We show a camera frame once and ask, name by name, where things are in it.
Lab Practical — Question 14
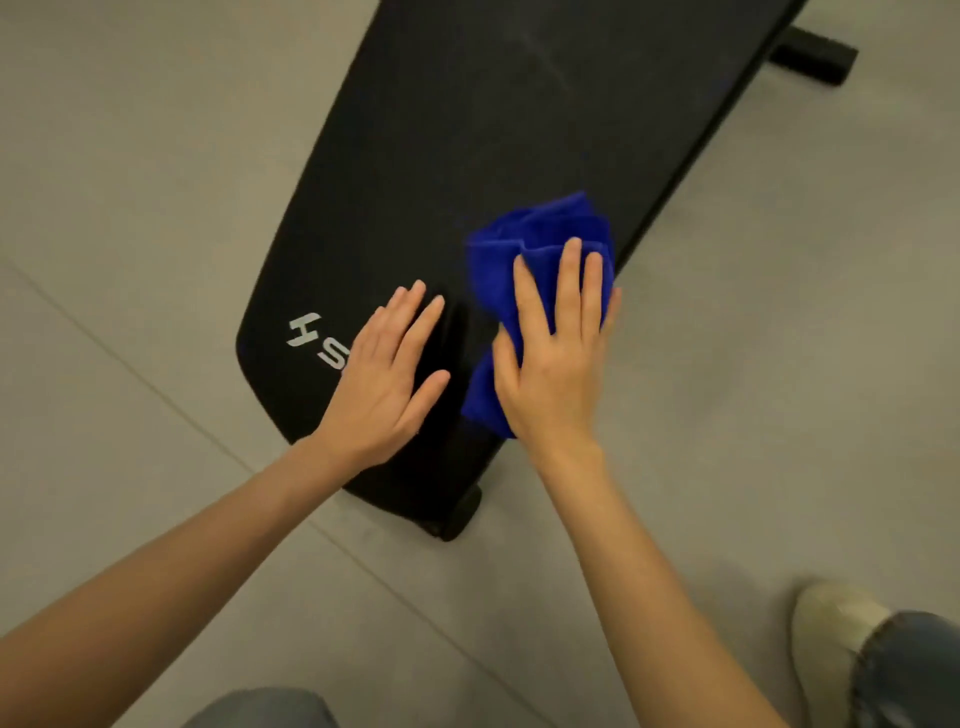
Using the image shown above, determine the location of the person's right hand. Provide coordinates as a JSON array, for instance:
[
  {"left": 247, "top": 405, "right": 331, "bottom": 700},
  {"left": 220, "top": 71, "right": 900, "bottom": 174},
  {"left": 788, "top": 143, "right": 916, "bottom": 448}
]
[{"left": 491, "top": 237, "right": 623, "bottom": 455}]

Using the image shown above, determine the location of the person's left hand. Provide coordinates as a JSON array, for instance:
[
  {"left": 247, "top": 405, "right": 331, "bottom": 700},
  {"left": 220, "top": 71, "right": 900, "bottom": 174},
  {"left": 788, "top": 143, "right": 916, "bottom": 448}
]
[{"left": 309, "top": 279, "right": 452, "bottom": 475}]

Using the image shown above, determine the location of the blue microfiber cloth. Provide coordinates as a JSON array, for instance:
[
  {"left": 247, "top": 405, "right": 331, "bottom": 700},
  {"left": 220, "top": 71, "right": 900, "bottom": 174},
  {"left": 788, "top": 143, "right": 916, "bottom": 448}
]
[{"left": 459, "top": 191, "right": 618, "bottom": 441}]

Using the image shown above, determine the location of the person's right forearm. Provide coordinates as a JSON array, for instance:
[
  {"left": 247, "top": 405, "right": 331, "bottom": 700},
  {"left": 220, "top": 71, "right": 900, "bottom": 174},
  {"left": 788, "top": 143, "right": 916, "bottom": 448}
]
[{"left": 525, "top": 441, "right": 790, "bottom": 728}]

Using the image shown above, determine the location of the person's left forearm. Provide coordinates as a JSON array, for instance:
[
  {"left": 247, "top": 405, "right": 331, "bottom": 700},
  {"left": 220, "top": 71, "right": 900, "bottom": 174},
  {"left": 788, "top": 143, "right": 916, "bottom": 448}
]
[{"left": 0, "top": 435, "right": 355, "bottom": 728}]

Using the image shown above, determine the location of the black bench wheel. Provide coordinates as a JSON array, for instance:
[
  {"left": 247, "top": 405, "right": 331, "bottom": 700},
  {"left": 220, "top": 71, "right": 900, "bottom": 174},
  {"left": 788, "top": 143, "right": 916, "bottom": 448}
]
[{"left": 420, "top": 483, "right": 484, "bottom": 543}]

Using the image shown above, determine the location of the black padded exercise bench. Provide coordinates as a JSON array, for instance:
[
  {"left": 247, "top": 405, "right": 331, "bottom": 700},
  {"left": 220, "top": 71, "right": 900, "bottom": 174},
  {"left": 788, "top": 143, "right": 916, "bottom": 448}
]
[{"left": 235, "top": 0, "right": 809, "bottom": 528}]

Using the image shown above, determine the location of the person's left jeans leg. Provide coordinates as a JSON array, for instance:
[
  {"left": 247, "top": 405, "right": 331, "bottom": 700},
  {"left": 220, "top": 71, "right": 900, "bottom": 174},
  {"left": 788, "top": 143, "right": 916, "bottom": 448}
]
[{"left": 182, "top": 687, "right": 340, "bottom": 728}]

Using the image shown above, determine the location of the person's jeans leg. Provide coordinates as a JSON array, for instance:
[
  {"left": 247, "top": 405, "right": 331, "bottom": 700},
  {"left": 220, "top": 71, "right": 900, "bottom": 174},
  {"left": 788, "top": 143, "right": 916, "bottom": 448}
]
[
  {"left": 182, "top": 687, "right": 340, "bottom": 728},
  {"left": 849, "top": 610, "right": 960, "bottom": 728}
]

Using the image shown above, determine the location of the white shoe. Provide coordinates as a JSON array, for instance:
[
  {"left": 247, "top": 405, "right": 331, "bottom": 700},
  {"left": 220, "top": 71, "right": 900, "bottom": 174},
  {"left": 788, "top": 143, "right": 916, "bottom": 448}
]
[{"left": 790, "top": 582, "right": 895, "bottom": 728}]

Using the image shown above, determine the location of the person's right jeans leg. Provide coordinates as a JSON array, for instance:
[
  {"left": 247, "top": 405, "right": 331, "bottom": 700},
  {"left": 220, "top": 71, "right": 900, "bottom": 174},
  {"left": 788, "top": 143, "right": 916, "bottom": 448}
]
[{"left": 849, "top": 610, "right": 960, "bottom": 728}]

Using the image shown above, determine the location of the black bench frame foot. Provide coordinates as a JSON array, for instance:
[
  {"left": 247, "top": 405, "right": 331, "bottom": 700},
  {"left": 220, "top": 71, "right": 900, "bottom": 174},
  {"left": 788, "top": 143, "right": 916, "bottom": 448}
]
[{"left": 768, "top": 25, "right": 861, "bottom": 87}]

